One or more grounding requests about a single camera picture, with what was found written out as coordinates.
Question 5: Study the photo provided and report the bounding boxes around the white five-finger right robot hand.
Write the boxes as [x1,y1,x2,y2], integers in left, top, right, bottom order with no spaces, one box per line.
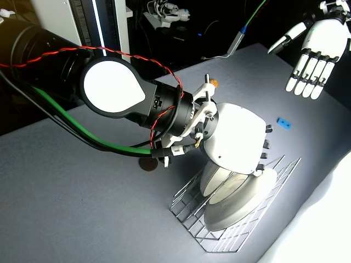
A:
[201,102,274,176]

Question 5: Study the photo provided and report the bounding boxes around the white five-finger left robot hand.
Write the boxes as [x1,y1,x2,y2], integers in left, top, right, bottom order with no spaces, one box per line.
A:
[267,16,351,101]

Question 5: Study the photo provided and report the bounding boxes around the white ceramic plate grey print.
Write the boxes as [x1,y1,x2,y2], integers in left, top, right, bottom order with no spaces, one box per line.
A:
[203,167,278,233]
[199,161,257,206]

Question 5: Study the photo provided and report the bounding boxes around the blue block with holes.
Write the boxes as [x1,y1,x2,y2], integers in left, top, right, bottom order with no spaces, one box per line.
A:
[276,117,292,131]

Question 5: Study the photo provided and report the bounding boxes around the dark brown round cookie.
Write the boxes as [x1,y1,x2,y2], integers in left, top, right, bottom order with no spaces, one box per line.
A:
[138,157,159,172]

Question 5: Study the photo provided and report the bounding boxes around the white mechanical device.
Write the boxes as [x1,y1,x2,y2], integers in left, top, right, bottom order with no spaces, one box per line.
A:
[142,0,191,30]

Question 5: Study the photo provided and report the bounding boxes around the green cable with silver plug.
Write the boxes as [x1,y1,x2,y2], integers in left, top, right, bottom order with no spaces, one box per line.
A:
[227,0,267,58]

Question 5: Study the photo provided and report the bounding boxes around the silver wire dish rack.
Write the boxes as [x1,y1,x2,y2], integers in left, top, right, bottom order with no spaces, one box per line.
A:
[168,153,303,253]

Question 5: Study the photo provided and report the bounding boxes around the thick green arm cable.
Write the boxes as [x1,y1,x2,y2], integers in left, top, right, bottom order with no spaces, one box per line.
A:
[31,86,154,158]

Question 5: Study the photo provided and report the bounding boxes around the red twisted arm wire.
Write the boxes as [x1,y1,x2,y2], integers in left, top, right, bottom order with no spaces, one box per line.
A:
[0,45,185,150]

